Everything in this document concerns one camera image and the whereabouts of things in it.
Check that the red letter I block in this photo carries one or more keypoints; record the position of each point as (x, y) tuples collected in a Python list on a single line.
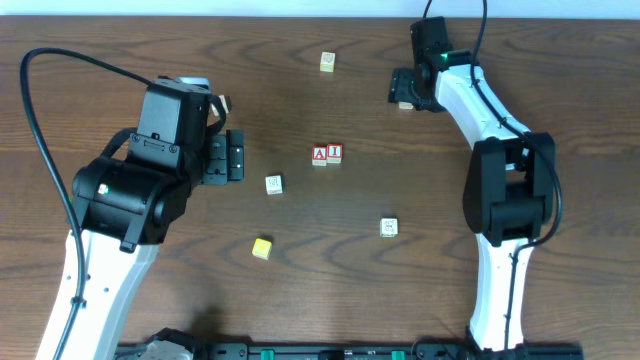
[(334, 153)]

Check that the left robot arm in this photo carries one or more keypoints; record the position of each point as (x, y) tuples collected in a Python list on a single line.
[(125, 201)]

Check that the blue number 2 block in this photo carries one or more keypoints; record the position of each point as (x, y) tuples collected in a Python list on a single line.
[(405, 106)]

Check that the yellow-sided block far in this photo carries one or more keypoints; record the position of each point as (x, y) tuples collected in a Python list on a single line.
[(327, 62)]

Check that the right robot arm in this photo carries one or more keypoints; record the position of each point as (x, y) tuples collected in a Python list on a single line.
[(511, 185)]

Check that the yellow block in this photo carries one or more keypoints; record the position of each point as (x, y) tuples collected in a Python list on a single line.
[(262, 248)]

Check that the red letter A block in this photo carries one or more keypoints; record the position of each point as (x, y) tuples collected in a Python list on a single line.
[(319, 156)]

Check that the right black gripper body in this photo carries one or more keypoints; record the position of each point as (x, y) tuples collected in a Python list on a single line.
[(400, 86)]

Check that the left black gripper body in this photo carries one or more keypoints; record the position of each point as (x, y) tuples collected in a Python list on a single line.
[(228, 160)]

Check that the plain wooden block left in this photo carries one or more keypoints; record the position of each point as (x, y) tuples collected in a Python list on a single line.
[(224, 105)]

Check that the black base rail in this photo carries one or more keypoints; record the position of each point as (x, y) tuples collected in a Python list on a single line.
[(174, 344)]

